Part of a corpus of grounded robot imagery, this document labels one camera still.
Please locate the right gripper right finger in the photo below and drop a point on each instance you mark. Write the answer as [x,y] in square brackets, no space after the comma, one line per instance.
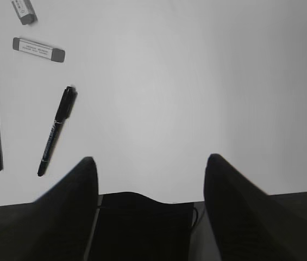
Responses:
[248,224]

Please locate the middle white grey eraser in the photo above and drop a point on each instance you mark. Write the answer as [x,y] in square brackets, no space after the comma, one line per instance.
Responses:
[24,11]

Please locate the long grey white eraser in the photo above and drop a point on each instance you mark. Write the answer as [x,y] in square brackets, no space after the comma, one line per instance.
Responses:
[38,49]

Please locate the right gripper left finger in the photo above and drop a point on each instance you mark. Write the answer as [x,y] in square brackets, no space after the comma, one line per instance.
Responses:
[58,225]

